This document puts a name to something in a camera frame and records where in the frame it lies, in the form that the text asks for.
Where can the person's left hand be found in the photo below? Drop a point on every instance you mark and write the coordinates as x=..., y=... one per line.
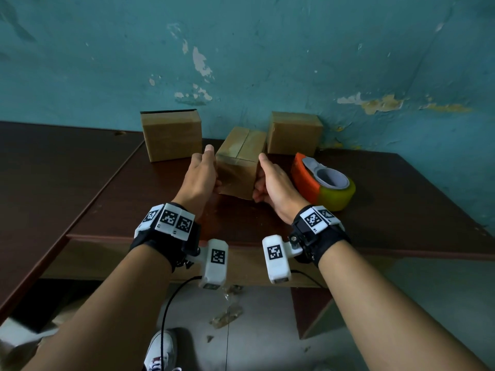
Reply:
x=199, y=181

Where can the person's right hand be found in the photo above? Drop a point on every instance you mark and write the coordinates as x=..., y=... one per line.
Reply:
x=280, y=193

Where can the orange tape dispenser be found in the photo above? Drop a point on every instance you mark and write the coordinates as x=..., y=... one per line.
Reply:
x=303, y=181

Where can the large brown cardboard box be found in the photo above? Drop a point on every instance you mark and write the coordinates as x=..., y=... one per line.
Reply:
x=238, y=177

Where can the cardboard box with dark edge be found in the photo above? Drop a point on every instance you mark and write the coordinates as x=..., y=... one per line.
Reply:
x=172, y=139

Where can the small brown cardboard box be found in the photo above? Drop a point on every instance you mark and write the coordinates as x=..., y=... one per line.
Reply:
x=296, y=135

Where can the yellowish clear tape roll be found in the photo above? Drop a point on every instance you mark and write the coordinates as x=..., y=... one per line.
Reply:
x=340, y=198

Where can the person's right forearm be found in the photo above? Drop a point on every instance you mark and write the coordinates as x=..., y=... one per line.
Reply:
x=386, y=316

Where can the person's left forearm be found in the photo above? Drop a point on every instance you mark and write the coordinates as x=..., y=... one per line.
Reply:
x=104, y=316

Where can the dark brown wooden table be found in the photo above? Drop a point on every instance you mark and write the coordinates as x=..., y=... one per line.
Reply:
x=406, y=212

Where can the crumpled clear plastic scrap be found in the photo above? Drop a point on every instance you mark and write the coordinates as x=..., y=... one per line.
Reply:
x=226, y=316

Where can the white left shoe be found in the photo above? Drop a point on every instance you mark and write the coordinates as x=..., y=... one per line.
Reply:
x=162, y=347

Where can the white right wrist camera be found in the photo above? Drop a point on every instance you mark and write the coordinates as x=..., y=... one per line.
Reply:
x=276, y=268

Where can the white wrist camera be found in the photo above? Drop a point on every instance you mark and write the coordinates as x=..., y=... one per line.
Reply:
x=276, y=268
x=214, y=272

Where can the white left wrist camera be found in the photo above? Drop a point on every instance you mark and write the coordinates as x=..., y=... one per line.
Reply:
x=214, y=272

